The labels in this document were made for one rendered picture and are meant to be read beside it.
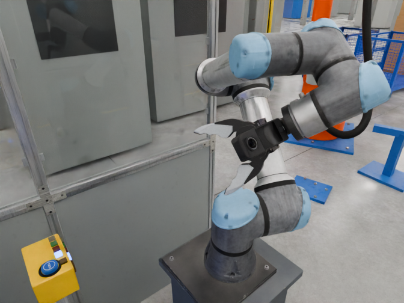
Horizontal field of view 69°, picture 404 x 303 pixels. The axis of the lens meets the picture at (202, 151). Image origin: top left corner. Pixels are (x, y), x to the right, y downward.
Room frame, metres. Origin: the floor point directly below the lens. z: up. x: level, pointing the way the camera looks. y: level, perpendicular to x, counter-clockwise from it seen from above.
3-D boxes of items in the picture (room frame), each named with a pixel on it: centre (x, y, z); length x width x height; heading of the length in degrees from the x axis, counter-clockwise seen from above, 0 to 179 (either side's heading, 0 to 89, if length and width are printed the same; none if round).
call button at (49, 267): (0.53, 0.40, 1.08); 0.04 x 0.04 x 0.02
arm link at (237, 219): (0.60, -0.09, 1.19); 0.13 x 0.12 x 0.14; 105
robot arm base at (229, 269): (0.60, -0.08, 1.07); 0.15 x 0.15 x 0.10
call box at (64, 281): (0.56, 0.43, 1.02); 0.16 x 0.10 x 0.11; 37
